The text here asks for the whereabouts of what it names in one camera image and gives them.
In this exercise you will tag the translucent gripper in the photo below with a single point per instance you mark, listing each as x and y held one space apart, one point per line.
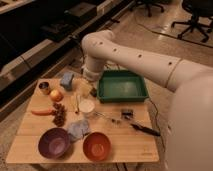
83 87

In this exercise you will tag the orange pepper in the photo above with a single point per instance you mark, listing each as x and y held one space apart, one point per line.
45 112

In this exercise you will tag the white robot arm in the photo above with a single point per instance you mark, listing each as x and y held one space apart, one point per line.
189 136

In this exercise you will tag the blue sponge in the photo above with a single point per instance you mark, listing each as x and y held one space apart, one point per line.
66 81

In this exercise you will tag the white cup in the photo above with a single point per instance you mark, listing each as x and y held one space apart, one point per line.
86 107

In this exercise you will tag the red yellow apple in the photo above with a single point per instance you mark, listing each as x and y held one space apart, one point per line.
56 95

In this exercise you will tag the green plastic tray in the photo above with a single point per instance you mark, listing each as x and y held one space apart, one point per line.
121 86

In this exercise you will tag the brown grape bunch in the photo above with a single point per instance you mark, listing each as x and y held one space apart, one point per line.
59 114

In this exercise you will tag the metal can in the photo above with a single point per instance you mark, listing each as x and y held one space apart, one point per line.
45 88

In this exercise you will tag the blue crumpled cloth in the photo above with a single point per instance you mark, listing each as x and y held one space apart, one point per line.
77 130

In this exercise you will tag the metal fork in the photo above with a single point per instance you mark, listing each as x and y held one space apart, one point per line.
116 121

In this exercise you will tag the wooden folding table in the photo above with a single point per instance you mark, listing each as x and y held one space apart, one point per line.
127 144

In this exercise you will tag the orange bowl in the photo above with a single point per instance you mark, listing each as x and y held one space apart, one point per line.
96 147

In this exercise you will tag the purple bowl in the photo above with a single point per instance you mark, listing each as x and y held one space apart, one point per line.
54 143

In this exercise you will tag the office chair left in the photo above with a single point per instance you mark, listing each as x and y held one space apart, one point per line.
148 4

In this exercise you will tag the office chair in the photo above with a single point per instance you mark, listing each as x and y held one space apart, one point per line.
197 9
148 4

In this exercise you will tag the office chair right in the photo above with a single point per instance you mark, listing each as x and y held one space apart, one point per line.
197 9

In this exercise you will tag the black handled brush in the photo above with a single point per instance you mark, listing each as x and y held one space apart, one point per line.
127 114

